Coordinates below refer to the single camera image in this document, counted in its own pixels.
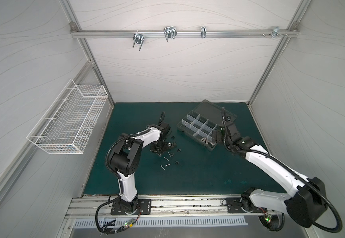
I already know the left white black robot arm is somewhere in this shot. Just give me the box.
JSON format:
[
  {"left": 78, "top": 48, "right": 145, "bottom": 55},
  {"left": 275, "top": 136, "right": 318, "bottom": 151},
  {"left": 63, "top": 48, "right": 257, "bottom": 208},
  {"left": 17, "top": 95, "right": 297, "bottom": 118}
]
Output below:
[{"left": 105, "top": 112, "right": 174, "bottom": 213}]

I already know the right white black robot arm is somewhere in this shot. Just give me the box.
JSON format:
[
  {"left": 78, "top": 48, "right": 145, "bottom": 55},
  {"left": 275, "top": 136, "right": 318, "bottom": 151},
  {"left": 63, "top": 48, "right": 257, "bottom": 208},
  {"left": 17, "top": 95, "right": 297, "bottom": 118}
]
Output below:
[{"left": 221, "top": 108, "right": 343, "bottom": 233}]

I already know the clear plastic compartment organizer box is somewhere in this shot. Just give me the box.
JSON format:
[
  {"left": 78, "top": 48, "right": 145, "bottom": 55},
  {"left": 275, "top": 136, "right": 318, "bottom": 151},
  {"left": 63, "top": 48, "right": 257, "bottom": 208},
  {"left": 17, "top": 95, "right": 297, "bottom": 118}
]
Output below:
[{"left": 177, "top": 100, "right": 224, "bottom": 151}]

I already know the green table mat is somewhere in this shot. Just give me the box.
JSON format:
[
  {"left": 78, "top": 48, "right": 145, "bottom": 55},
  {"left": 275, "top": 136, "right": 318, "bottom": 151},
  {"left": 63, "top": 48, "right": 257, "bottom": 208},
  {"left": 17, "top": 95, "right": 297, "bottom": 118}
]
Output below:
[{"left": 83, "top": 103, "right": 283, "bottom": 195}]

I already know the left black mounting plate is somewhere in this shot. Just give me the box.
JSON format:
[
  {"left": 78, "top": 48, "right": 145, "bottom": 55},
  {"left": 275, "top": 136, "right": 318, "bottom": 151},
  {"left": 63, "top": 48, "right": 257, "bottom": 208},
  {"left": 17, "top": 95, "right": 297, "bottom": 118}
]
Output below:
[{"left": 111, "top": 199, "right": 152, "bottom": 215}]

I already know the black mounting plate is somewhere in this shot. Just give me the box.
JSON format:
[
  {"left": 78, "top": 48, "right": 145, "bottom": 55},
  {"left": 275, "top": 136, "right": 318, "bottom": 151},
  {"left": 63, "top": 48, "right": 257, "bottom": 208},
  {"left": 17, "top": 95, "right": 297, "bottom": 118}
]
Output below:
[
  {"left": 111, "top": 199, "right": 152, "bottom": 215},
  {"left": 224, "top": 197, "right": 267, "bottom": 214}
]

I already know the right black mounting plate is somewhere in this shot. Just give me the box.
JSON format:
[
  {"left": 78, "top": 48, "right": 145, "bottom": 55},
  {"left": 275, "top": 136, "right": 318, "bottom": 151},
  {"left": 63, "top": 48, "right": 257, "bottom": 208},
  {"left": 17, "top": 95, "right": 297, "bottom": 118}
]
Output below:
[{"left": 224, "top": 197, "right": 267, "bottom": 214}]

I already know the left metal U-bolt clamp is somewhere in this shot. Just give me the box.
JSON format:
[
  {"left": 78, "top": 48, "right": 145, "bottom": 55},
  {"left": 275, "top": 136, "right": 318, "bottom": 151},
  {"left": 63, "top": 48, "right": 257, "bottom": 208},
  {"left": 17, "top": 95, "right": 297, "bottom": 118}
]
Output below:
[{"left": 132, "top": 33, "right": 145, "bottom": 51}]

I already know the metal u-bolt clamp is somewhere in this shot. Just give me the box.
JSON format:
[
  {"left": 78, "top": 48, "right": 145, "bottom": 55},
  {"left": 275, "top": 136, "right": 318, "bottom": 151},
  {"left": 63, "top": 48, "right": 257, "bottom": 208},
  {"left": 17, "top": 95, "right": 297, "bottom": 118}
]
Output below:
[
  {"left": 132, "top": 33, "right": 145, "bottom": 51},
  {"left": 163, "top": 26, "right": 177, "bottom": 42}
]

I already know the middle metal U-bolt clamp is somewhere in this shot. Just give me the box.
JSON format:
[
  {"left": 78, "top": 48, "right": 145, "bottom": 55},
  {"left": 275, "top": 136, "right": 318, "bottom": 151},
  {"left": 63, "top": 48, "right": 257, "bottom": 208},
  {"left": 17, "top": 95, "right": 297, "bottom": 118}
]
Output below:
[{"left": 163, "top": 26, "right": 177, "bottom": 42}]

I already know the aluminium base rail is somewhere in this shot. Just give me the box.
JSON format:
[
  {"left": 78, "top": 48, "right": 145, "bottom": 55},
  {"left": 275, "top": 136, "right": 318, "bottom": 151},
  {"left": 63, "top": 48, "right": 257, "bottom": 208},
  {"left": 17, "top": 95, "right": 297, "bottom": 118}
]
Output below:
[{"left": 65, "top": 194, "right": 309, "bottom": 219}]

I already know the white slotted cable duct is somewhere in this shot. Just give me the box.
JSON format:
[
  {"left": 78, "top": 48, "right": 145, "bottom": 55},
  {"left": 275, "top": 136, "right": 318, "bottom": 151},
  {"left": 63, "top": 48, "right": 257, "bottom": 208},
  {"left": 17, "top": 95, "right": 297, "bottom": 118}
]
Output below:
[{"left": 73, "top": 215, "right": 248, "bottom": 229}]

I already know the white wire basket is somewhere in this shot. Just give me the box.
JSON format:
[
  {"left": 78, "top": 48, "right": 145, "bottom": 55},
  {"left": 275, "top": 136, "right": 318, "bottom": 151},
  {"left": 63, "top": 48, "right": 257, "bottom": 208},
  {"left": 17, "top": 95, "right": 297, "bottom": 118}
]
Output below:
[{"left": 27, "top": 79, "right": 108, "bottom": 155}]

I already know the right base cable loop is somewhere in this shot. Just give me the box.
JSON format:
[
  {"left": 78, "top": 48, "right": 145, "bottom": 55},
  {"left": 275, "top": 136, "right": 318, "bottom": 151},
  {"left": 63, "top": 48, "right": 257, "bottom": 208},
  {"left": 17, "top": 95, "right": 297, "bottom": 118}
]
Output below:
[{"left": 258, "top": 212, "right": 285, "bottom": 232}]

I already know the left base cable bundle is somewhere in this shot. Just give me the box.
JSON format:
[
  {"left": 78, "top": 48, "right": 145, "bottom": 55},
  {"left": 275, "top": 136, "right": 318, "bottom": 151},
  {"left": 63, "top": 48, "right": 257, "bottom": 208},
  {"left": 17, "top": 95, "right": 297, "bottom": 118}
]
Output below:
[{"left": 94, "top": 194, "right": 142, "bottom": 236}]

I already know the small metal bracket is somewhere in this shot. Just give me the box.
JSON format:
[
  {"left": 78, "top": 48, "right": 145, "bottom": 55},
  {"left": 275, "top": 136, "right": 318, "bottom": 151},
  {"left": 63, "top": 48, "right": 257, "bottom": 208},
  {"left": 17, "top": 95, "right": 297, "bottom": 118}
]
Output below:
[{"left": 201, "top": 26, "right": 207, "bottom": 39}]

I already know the right metal bracket with bolts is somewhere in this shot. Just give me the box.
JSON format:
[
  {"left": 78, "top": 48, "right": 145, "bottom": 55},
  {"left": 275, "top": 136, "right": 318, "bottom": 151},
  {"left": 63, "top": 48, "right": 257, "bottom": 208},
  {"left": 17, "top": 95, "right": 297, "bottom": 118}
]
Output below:
[{"left": 262, "top": 26, "right": 289, "bottom": 39}]

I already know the horizontal aluminium top rail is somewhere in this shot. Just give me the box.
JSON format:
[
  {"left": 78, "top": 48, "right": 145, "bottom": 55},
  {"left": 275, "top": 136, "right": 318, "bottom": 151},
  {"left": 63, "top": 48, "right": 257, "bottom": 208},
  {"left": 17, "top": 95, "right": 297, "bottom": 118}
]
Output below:
[{"left": 71, "top": 28, "right": 300, "bottom": 39}]

